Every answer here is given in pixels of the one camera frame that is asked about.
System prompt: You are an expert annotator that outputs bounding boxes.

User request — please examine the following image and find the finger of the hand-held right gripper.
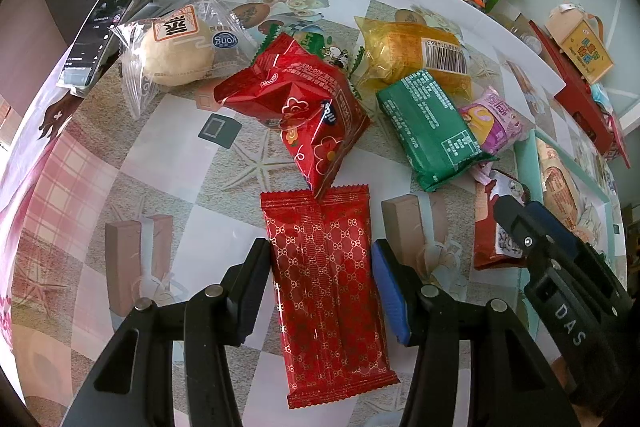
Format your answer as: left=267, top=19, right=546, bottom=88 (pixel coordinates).
left=492, top=194, right=551, bottom=280
left=526, top=202, right=582, bottom=259

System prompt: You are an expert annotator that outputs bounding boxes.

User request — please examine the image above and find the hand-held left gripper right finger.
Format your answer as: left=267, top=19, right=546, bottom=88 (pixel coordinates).
left=371, top=238, right=573, bottom=427

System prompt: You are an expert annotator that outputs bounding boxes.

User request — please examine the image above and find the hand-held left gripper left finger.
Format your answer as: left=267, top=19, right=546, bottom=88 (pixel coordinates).
left=60, top=237, right=273, bottom=427

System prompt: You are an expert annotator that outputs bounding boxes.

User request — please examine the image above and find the dark red snack packet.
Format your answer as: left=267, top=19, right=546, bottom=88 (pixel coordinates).
left=472, top=169, right=533, bottom=270

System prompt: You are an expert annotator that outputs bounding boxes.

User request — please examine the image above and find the white snack packet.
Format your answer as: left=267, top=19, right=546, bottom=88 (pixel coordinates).
left=570, top=197, right=611, bottom=253

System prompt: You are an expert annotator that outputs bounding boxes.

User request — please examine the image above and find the clear brown pastry packet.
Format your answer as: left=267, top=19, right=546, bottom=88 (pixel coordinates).
left=537, top=139, right=583, bottom=228

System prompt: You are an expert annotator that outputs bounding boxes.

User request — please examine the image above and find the white tray with teal rim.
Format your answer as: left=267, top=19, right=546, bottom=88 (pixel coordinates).
left=515, top=127, right=628, bottom=343

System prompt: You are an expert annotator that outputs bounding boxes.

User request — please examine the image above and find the red gold-patterned snack packet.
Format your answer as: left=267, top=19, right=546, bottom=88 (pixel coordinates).
left=260, top=184, right=401, bottom=410

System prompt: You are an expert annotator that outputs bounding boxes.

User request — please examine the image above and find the pink snack packet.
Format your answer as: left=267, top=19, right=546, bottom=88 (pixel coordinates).
left=457, top=88, right=531, bottom=156

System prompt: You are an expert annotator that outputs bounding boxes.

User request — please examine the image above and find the green snack packet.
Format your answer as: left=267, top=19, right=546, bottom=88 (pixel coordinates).
left=376, top=69, right=501, bottom=192

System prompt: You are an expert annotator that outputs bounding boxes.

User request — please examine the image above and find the red flower-print snack packet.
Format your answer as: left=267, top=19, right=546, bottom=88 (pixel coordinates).
left=214, top=32, right=372, bottom=200

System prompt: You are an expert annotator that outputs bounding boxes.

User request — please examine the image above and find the yellow snack packet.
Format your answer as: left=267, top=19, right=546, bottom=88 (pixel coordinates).
left=350, top=14, right=473, bottom=100

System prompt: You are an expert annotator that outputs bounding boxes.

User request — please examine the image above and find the clear-wrapped round bun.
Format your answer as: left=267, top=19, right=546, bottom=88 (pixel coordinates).
left=109, top=0, right=258, bottom=120

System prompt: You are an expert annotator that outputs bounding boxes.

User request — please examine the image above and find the white green-edged cartoon packet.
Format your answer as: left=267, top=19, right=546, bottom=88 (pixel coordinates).
left=257, top=21, right=363, bottom=80

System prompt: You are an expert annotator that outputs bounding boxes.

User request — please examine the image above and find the red patterned bag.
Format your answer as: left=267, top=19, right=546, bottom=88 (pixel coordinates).
left=602, top=114, right=632, bottom=170

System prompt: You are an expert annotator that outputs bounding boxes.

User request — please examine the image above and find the red gift box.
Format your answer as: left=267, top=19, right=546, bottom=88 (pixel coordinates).
left=529, top=21, right=615, bottom=150

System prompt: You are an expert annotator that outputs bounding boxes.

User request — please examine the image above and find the blue face mask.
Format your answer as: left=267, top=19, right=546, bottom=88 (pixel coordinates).
left=590, top=84, right=618, bottom=118

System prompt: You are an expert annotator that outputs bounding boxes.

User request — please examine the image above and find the black smartphone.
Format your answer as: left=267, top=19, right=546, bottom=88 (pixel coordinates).
left=56, top=0, right=168, bottom=88

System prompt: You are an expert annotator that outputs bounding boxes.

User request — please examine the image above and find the wooden box with handle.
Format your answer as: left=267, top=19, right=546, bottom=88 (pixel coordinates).
left=544, top=4, right=615, bottom=85

